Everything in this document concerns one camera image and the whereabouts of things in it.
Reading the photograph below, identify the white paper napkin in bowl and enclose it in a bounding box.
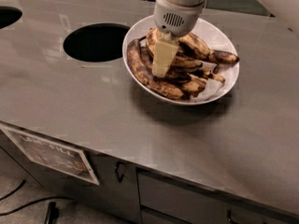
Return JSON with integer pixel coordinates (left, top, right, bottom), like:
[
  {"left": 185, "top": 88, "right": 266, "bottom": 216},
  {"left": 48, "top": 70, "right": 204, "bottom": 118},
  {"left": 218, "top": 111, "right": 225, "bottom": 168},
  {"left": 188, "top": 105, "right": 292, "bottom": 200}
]
[{"left": 191, "top": 63, "right": 225, "bottom": 102}]

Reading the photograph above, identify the grey cabinet drawer front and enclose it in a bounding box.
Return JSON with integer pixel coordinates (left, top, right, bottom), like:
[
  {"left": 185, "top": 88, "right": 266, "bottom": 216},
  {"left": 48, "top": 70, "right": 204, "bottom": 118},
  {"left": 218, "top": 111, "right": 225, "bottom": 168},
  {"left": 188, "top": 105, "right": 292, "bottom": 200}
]
[{"left": 137, "top": 171, "right": 299, "bottom": 224}]

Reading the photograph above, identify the spotted banana upper right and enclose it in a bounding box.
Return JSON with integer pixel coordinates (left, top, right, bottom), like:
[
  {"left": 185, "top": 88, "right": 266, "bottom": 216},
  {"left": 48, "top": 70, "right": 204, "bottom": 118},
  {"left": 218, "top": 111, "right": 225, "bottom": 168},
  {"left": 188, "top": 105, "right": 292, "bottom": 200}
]
[{"left": 178, "top": 33, "right": 217, "bottom": 63}]

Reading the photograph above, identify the spotted banana second row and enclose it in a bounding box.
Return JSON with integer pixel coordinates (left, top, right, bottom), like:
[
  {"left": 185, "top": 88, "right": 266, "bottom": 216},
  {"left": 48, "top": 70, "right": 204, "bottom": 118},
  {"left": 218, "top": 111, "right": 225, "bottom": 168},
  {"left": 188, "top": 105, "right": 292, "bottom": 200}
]
[{"left": 141, "top": 47, "right": 191, "bottom": 83}]

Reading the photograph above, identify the small banana piece front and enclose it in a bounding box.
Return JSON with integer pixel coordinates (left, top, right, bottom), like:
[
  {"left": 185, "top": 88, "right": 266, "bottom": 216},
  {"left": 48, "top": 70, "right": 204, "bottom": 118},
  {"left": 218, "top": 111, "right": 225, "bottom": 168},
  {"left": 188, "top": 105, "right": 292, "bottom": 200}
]
[{"left": 180, "top": 75, "right": 207, "bottom": 97}]

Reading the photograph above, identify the landfill sign placard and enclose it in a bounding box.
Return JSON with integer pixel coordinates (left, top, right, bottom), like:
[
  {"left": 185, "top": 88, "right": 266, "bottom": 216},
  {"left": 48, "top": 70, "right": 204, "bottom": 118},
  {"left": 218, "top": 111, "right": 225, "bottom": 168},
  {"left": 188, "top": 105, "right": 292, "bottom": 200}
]
[{"left": 1, "top": 125, "right": 100, "bottom": 185}]

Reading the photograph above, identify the black cabinet door handle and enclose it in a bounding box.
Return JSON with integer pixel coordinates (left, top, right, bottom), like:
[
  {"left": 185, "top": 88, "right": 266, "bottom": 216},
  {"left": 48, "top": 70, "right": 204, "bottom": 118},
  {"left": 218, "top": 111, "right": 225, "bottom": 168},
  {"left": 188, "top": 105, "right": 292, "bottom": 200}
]
[{"left": 114, "top": 161, "right": 124, "bottom": 183}]

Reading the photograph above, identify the black floor cable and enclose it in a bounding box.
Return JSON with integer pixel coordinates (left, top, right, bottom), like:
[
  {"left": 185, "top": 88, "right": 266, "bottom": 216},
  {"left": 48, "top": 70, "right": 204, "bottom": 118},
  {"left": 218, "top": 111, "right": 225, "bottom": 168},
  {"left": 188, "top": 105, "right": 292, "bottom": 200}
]
[
  {"left": 0, "top": 196, "right": 74, "bottom": 217},
  {"left": 0, "top": 179, "right": 27, "bottom": 202}
]

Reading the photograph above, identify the black drawer handle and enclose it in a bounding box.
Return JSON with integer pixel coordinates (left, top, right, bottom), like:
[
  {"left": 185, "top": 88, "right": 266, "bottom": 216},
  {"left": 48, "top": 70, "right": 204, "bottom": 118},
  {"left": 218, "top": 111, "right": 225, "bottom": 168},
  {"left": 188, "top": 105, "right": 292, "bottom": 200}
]
[{"left": 227, "top": 210, "right": 241, "bottom": 224}]

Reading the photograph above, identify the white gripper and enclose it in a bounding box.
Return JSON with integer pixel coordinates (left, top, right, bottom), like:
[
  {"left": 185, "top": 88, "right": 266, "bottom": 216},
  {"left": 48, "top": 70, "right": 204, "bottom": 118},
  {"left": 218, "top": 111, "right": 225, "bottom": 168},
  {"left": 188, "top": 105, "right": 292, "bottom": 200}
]
[{"left": 152, "top": 0, "right": 205, "bottom": 77}]

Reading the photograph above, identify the curved spotted banana top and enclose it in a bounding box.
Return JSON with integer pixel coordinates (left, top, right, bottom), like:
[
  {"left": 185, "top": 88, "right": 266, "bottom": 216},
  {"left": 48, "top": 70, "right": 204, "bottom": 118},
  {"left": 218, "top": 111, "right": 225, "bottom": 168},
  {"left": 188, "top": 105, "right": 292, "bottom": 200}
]
[{"left": 146, "top": 28, "right": 203, "bottom": 73}]

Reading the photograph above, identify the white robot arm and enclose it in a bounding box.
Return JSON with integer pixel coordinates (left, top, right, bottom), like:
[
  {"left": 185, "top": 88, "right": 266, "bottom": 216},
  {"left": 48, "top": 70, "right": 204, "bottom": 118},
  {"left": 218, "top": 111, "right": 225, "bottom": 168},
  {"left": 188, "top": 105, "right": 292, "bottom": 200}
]
[{"left": 152, "top": 0, "right": 299, "bottom": 77}]

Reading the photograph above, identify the black floor cable upper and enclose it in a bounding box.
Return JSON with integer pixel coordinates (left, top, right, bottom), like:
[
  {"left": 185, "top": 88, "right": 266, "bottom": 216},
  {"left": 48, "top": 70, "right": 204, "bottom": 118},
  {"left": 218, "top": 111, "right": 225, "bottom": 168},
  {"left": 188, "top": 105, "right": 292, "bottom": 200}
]
[{"left": 0, "top": 179, "right": 27, "bottom": 202}]

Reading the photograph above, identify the black floor stand foot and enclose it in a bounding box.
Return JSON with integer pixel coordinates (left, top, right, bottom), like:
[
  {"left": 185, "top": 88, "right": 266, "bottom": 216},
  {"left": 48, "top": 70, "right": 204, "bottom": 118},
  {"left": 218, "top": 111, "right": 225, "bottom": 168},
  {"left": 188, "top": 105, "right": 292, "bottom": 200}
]
[{"left": 44, "top": 202, "right": 59, "bottom": 224}]

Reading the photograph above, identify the dark banana far right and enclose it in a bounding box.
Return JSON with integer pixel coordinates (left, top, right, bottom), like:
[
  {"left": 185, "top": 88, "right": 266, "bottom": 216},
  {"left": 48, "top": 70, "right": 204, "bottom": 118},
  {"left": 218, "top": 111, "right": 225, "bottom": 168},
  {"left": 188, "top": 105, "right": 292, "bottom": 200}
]
[{"left": 212, "top": 50, "right": 239, "bottom": 64}]

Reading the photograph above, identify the white bowl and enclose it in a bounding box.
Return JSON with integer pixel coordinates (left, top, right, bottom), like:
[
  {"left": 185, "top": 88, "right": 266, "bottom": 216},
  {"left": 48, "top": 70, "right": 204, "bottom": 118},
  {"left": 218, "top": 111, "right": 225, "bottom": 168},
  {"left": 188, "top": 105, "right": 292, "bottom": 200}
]
[{"left": 122, "top": 16, "right": 239, "bottom": 105}]

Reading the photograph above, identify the long spotted banana front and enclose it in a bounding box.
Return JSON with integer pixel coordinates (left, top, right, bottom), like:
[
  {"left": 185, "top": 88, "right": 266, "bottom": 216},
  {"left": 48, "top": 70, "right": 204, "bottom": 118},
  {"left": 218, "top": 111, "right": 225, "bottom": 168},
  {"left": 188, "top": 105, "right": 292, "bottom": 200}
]
[{"left": 127, "top": 39, "right": 189, "bottom": 100}]

